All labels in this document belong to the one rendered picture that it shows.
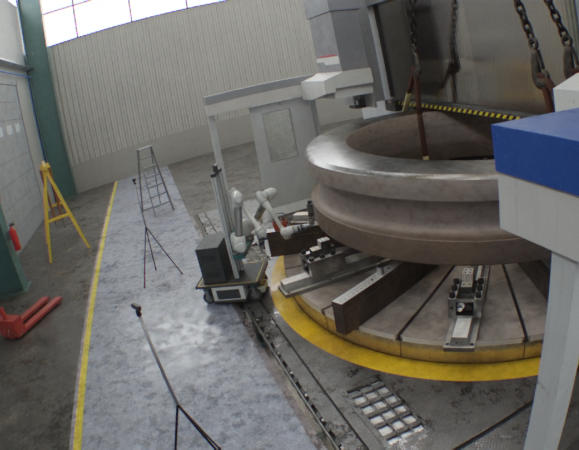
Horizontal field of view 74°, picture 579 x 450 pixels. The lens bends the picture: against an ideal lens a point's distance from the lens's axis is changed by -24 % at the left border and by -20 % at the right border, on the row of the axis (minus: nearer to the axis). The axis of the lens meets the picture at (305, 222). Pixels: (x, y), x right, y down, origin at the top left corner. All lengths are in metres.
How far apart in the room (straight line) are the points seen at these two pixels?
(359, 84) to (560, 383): 7.56
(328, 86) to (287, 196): 2.64
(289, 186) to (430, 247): 5.49
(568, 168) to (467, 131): 7.52
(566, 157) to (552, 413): 1.04
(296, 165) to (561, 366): 8.51
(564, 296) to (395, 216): 3.55
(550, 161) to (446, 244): 3.29
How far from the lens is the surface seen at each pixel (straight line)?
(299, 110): 9.66
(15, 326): 7.80
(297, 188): 9.85
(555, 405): 1.94
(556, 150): 1.45
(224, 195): 6.43
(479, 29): 7.48
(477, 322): 4.72
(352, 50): 8.74
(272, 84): 9.33
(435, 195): 4.52
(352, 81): 8.61
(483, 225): 4.69
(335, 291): 5.73
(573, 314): 1.67
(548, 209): 1.55
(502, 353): 4.69
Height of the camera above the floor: 2.98
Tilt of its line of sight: 19 degrees down
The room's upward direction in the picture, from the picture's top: 11 degrees counter-clockwise
